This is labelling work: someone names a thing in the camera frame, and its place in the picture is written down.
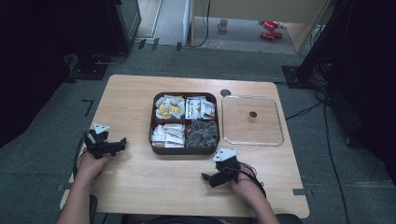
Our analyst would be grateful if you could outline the light wooden cabinet frame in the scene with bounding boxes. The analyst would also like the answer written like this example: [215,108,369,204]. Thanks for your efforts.
[189,0,332,54]

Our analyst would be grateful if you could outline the pile of yellow-white packets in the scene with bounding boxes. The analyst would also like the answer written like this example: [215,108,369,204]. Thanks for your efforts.
[154,94,187,120]

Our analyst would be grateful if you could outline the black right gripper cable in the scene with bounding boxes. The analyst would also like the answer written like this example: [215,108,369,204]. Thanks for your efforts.
[223,161,268,199]

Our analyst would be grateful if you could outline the pile of white-brown packets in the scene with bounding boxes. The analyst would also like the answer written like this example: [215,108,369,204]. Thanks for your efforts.
[150,122,187,149]

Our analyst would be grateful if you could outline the black hanging cable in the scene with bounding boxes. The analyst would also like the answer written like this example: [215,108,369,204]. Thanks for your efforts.
[186,0,213,49]

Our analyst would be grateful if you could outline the brown four-compartment tray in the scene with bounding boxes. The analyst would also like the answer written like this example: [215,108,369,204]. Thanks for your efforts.
[148,91,221,156]

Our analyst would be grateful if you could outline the pile of dark grey packets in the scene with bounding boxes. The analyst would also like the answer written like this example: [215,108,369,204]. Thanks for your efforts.
[185,119,219,149]

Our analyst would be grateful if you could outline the person's right hand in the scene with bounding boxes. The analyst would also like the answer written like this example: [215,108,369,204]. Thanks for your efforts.
[228,164,266,203]

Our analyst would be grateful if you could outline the black slanted stand with base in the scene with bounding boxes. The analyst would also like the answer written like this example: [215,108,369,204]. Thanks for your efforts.
[281,0,356,91]

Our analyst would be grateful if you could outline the clear lid with knob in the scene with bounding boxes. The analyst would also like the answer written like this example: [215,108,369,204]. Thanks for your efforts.
[220,94,285,147]

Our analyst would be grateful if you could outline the pile of white green-red packets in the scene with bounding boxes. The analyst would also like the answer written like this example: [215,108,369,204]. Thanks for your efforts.
[185,95,217,121]

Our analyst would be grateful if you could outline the dark cabinet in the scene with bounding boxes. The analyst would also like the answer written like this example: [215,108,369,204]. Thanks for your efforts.
[106,0,143,54]

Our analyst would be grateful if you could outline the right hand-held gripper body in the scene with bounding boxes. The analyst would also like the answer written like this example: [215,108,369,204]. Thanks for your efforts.
[212,147,243,185]

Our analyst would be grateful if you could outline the grey mug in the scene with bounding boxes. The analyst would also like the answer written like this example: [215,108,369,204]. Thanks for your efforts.
[217,19,230,33]

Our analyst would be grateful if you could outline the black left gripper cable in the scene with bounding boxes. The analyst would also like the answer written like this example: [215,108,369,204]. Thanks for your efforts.
[72,132,91,179]

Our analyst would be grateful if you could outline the black floor cables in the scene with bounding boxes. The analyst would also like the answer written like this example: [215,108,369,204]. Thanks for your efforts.
[285,57,354,224]

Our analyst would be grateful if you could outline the red can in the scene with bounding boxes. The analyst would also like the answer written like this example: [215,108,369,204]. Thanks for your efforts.
[262,20,281,32]
[260,31,284,41]

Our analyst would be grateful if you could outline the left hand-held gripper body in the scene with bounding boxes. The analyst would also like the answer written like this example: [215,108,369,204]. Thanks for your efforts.
[83,123,111,160]

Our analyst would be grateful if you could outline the person's left hand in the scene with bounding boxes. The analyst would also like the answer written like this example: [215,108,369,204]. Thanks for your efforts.
[76,150,112,185]

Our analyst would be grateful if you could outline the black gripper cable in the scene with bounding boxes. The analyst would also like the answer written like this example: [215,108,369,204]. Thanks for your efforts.
[72,132,91,179]
[223,161,268,199]

